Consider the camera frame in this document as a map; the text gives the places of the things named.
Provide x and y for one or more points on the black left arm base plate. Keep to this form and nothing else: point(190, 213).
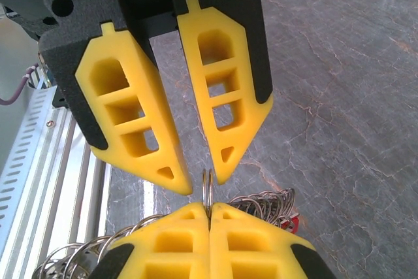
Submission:
point(60, 101)

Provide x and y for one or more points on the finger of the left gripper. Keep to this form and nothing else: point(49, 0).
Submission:
point(75, 96)
point(258, 47)

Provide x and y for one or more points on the metal disc with key rings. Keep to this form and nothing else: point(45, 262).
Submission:
point(261, 207)

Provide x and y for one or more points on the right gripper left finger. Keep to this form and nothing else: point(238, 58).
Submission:
point(170, 256)

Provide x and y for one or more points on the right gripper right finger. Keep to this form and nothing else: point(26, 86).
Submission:
point(254, 256)

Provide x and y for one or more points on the red key tag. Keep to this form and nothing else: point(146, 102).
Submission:
point(294, 222)

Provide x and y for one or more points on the wide aluminium mounting rail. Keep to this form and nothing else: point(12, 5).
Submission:
point(65, 177)

